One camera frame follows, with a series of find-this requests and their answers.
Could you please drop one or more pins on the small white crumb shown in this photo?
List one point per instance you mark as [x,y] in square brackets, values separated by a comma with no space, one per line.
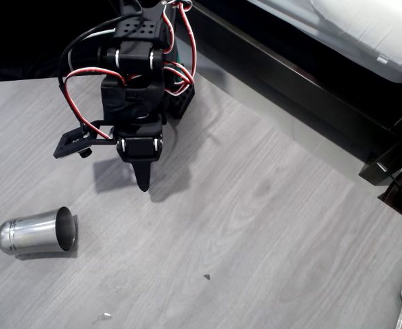
[105,315]

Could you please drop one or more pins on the stainless steel cup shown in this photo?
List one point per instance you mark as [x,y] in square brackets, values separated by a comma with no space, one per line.
[29,233]

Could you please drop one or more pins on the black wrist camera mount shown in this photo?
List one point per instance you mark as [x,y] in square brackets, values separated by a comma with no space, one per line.
[62,145]

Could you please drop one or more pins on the white bed mattress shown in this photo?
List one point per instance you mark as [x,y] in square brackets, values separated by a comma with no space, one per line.
[358,27]

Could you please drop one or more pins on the dark wooden bed frame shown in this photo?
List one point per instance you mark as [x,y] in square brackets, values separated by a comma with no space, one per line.
[290,75]

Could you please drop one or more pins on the green circuit board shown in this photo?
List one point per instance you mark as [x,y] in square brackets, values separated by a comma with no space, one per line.
[178,55]

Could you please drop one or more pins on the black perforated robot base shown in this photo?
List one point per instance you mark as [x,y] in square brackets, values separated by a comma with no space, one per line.
[182,101]

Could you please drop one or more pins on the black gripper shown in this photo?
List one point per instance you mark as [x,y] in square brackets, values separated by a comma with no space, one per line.
[138,148]

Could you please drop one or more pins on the small dark speck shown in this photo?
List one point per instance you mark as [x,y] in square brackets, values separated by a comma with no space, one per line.
[206,276]

